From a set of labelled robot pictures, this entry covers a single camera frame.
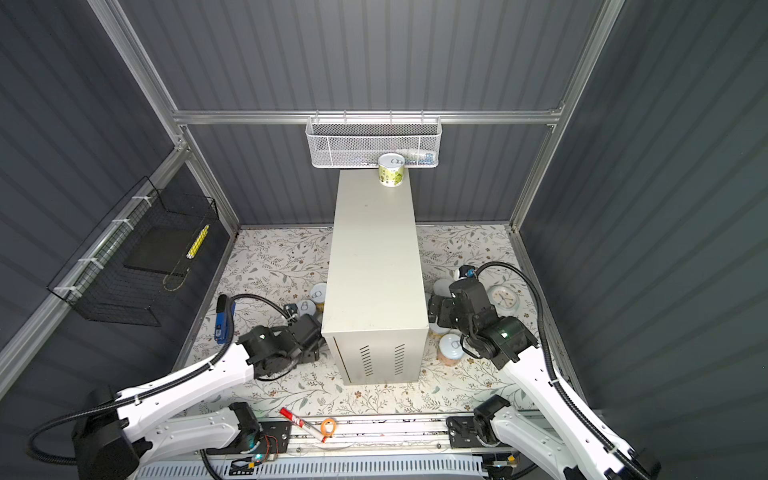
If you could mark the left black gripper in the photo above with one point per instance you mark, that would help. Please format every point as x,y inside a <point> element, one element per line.
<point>314,356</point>

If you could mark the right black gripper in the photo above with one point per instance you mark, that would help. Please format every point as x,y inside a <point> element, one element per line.
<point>443,314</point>

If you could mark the orange label can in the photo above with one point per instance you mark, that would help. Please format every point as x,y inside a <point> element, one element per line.
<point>449,350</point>

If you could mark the green label can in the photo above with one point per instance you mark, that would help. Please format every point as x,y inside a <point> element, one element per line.
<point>391,169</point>

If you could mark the yellow label can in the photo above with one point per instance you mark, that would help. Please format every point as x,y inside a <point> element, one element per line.
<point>438,330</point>

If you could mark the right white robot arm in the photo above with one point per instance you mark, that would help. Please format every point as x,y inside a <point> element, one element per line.
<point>577,444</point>

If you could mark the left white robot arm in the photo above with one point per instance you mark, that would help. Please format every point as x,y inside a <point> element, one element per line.
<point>124,431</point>

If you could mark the beige metal cabinet counter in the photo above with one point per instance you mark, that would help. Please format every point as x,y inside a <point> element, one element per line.
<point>375,315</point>

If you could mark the pink label can left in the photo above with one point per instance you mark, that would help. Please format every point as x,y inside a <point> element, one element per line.
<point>306,307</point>

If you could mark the plastic lid tall can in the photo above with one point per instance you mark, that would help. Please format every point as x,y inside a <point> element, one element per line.
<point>441,287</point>

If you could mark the white teal alarm clock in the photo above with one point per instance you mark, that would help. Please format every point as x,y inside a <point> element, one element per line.
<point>505,299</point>

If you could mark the can left rear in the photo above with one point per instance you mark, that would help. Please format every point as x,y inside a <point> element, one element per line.
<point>318,295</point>

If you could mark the floral table mat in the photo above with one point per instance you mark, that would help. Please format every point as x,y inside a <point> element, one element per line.
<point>284,264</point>

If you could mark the red white marker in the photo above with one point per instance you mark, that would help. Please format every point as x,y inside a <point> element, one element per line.
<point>307,427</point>

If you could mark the yellow highlighter pen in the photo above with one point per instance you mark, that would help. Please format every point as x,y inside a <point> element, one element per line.
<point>197,243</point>

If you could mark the tube in white basket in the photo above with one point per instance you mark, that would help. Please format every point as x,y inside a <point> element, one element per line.
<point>418,156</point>

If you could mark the orange ring tool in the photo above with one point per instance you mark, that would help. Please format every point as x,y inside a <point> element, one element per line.
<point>328,427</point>

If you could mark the black wire wall basket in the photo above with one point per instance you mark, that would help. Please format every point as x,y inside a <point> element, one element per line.
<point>136,267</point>

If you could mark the white wire mesh basket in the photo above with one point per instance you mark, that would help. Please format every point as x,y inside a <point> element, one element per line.
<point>348,144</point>

